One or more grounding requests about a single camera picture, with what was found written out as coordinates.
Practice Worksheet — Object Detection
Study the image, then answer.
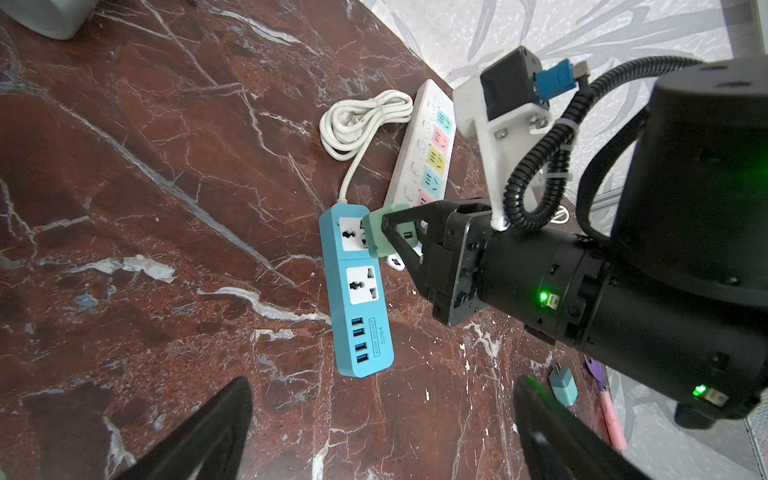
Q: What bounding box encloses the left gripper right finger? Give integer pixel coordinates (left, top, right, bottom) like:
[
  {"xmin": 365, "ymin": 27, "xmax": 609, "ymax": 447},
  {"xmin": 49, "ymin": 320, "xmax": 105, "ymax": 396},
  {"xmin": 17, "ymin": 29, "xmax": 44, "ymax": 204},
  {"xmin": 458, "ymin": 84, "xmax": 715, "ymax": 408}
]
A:
[{"xmin": 513, "ymin": 376, "xmax": 647, "ymax": 480}]

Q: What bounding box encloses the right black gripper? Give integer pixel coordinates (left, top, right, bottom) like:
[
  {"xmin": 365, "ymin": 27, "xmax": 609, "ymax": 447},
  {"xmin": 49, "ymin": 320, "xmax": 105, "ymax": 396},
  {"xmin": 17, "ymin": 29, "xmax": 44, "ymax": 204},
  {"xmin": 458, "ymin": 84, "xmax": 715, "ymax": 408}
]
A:
[{"xmin": 381, "ymin": 200, "xmax": 609, "ymax": 345}]

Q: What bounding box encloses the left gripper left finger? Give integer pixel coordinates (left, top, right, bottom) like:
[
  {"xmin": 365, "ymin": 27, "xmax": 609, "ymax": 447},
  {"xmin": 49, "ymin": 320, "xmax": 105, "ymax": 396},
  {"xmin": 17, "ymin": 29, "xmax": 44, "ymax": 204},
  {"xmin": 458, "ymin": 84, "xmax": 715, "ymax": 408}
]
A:
[{"xmin": 120, "ymin": 377, "xmax": 253, "ymax": 479}]

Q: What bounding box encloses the green plug adapter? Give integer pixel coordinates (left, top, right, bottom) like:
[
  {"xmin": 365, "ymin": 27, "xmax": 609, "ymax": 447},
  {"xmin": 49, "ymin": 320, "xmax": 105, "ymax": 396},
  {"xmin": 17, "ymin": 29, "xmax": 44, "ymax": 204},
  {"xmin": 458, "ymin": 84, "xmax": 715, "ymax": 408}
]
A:
[{"xmin": 361, "ymin": 203, "xmax": 428, "ymax": 260}]

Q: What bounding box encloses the teal power strip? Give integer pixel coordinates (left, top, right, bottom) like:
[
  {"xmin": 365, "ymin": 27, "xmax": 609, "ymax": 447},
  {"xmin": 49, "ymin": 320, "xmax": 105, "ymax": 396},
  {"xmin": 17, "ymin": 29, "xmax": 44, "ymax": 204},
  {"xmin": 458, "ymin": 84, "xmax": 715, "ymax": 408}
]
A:
[{"xmin": 319, "ymin": 203, "xmax": 394, "ymax": 378}]

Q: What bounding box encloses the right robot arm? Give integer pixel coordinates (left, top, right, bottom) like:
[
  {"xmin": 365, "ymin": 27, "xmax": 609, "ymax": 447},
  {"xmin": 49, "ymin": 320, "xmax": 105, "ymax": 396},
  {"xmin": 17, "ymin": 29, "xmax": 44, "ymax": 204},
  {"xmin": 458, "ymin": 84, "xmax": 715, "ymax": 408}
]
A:
[{"xmin": 381, "ymin": 55, "xmax": 767, "ymax": 429}]

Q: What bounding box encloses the teal plug adapter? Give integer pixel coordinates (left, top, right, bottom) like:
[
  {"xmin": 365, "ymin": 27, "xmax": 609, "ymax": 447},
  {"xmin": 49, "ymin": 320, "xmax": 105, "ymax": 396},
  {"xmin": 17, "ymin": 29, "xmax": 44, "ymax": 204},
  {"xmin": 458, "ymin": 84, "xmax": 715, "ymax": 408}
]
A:
[{"xmin": 548, "ymin": 362, "xmax": 578, "ymax": 407}]

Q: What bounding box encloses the long white power strip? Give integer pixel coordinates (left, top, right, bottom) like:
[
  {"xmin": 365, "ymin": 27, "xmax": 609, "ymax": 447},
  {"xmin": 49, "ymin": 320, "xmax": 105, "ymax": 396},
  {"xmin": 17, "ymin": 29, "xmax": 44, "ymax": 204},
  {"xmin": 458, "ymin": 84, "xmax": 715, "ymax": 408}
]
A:
[{"xmin": 384, "ymin": 80, "xmax": 456, "ymax": 207}]

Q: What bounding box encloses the purple pink toy fork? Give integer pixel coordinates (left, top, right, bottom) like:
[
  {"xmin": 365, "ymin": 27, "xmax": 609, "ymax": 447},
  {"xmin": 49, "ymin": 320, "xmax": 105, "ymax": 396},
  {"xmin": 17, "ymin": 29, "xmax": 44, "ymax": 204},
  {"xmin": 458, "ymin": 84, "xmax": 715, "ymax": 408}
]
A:
[{"xmin": 584, "ymin": 355, "xmax": 628, "ymax": 451}]

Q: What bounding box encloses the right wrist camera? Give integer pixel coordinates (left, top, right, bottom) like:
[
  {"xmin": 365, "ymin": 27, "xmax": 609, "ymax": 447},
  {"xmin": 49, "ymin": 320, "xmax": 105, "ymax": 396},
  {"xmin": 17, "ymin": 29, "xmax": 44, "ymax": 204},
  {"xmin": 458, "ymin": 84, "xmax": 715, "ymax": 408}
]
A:
[{"xmin": 453, "ymin": 46, "xmax": 591, "ymax": 231}]

